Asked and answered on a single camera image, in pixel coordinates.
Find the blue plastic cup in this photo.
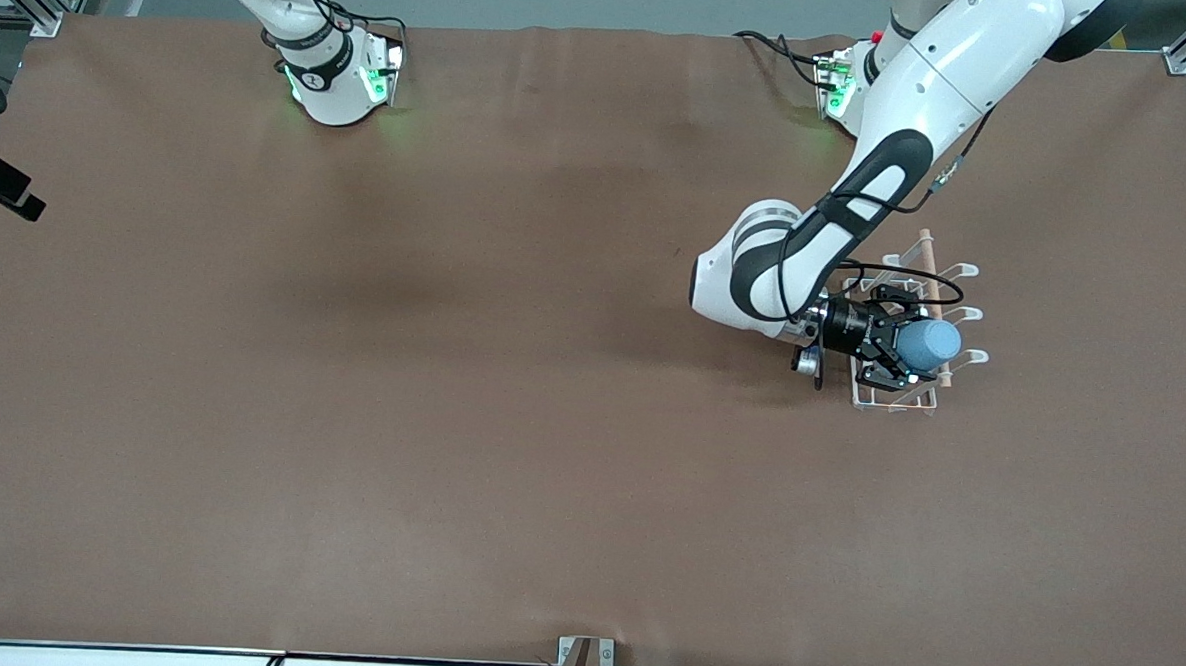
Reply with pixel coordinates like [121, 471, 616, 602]
[897, 318, 964, 376]

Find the white wire cup holder rack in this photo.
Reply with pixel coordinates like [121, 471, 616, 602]
[838, 225, 996, 418]

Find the black left arm base cable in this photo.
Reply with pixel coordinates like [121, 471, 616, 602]
[732, 29, 835, 89]

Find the black arm base cable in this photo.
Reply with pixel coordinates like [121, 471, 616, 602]
[310, 0, 410, 51]
[732, 29, 835, 89]

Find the black right arm base cable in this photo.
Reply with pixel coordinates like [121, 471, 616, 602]
[310, 0, 410, 51]

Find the grey metal bracket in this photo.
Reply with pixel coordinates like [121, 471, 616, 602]
[557, 636, 616, 666]

